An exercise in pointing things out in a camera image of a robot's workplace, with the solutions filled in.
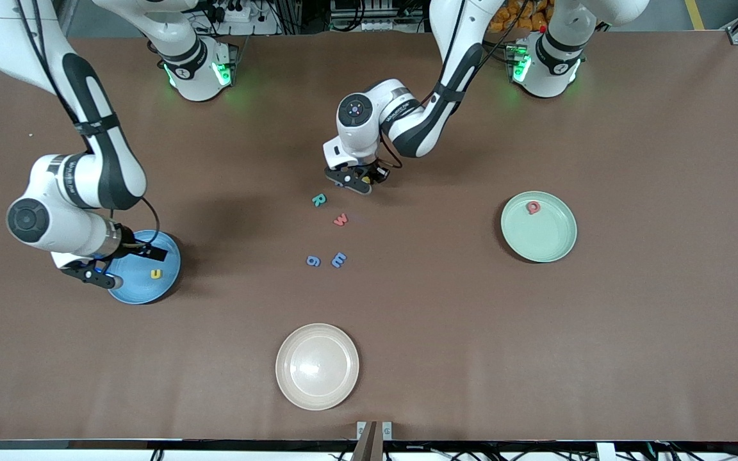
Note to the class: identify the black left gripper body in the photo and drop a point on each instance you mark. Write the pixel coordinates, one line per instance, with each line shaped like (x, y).
(374, 171)

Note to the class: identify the blue foam letter E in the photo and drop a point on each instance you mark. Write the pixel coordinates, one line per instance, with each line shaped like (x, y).
(336, 260)

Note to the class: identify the teal foam letter R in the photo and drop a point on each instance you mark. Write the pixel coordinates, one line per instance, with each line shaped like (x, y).
(315, 200)

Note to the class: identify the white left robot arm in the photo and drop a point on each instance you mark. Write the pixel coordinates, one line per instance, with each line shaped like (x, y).
(407, 121)

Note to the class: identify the blue plate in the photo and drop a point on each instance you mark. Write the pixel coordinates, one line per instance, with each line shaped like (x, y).
(145, 291)

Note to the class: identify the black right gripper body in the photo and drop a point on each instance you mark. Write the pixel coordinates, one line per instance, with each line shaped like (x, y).
(133, 245)

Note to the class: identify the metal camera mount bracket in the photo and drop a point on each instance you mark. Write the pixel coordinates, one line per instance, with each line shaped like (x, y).
(366, 445)

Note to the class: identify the red foam letter Q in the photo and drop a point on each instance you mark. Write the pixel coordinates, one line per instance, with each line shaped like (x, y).
(529, 207)

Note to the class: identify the brown table cover sheet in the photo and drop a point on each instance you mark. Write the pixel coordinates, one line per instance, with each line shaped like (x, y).
(535, 358)

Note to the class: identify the aluminium frame post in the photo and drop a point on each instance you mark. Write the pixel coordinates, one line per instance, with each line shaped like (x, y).
(289, 16)

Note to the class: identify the bag of orange items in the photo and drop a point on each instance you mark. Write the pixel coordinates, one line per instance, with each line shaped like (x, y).
(523, 16)

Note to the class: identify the blue foam letter g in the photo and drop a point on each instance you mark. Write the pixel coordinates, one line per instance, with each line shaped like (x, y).
(310, 261)

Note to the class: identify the pale green plate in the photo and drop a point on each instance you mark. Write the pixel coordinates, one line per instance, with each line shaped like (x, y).
(539, 237)

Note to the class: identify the beige plate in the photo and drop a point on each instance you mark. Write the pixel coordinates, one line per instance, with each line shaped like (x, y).
(318, 366)

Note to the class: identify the red foam letter w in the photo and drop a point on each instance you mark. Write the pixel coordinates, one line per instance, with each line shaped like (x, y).
(341, 221)

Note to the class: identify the white power strip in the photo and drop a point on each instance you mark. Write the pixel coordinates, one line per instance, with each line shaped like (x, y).
(237, 13)

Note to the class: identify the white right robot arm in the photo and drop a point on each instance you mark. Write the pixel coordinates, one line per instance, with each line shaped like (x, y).
(61, 186)

